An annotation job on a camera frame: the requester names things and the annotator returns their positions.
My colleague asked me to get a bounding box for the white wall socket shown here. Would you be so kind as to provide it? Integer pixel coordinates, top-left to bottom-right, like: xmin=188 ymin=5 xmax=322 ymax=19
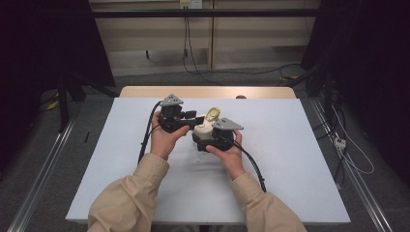
xmin=179 ymin=0 xmax=204 ymax=10

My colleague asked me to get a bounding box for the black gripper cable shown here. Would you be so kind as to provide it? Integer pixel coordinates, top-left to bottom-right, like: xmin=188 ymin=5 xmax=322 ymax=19
xmin=137 ymin=100 xmax=162 ymax=165
xmin=233 ymin=140 xmax=268 ymax=193

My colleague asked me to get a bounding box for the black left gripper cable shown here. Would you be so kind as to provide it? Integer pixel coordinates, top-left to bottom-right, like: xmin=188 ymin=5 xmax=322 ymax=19
xmin=137 ymin=100 xmax=162 ymax=165

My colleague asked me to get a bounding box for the white cable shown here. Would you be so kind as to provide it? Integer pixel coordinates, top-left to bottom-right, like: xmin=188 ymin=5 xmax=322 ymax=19
xmin=330 ymin=103 xmax=376 ymax=175

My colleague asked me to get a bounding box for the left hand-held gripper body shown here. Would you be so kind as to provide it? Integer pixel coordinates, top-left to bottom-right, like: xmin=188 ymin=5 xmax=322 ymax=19
xmin=157 ymin=93 xmax=198 ymax=134

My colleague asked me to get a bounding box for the white power strip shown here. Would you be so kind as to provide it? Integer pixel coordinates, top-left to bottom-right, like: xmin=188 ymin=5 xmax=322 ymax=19
xmin=333 ymin=136 xmax=347 ymax=151

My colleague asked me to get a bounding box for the dark curtain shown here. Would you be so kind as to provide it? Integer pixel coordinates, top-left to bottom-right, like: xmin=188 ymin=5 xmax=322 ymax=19
xmin=0 ymin=0 xmax=116 ymax=173
xmin=301 ymin=0 xmax=410 ymax=187

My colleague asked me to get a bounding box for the aluminium floor rail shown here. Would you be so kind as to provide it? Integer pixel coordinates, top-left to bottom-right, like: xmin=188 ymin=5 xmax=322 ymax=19
xmin=309 ymin=97 xmax=394 ymax=232
xmin=6 ymin=118 xmax=77 ymax=232

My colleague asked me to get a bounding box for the person's left hand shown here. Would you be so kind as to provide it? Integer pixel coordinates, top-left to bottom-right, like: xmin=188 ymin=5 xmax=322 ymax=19
xmin=150 ymin=110 xmax=191 ymax=161

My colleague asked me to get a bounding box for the black metal stand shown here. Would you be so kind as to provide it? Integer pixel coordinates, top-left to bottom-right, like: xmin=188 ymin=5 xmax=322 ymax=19
xmin=55 ymin=71 xmax=120 ymax=133
xmin=284 ymin=60 xmax=337 ymax=128

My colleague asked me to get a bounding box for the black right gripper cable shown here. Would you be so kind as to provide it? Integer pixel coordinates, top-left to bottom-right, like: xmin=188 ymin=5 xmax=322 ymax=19
xmin=233 ymin=140 xmax=268 ymax=193

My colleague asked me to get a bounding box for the long black floor cable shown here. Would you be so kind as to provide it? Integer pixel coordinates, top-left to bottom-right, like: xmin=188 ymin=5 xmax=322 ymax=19
xmin=182 ymin=8 xmax=303 ymax=87

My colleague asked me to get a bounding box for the black cable bundle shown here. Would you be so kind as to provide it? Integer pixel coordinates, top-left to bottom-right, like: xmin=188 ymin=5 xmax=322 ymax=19
xmin=316 ymin=96 xmax=348 ymax=182

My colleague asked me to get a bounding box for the black horizontal bar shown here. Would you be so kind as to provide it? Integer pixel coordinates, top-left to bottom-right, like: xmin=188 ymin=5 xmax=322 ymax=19
xmin=91 ymin=8 xmax=321 ymax=19

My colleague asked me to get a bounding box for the clear bottle with white cap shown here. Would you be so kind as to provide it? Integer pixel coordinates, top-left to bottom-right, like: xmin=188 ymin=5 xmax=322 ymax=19
xmin=192 ymin=106 xmax=223 ymax=142

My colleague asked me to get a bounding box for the yellow tape strip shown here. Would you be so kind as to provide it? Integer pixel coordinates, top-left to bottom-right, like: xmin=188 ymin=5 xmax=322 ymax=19
xmin=45 ymin=99 xmax=61 ymax=111

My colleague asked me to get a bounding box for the person's right hand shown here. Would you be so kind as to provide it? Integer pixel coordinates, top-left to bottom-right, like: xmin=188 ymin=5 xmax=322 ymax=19
xmin=205 ymin=129 xmax=247 ymax=181

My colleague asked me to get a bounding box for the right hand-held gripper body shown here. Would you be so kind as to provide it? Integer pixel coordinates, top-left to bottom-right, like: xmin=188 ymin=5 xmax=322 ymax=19
xmin=196 ymin=117 xmax=245 ymax=153

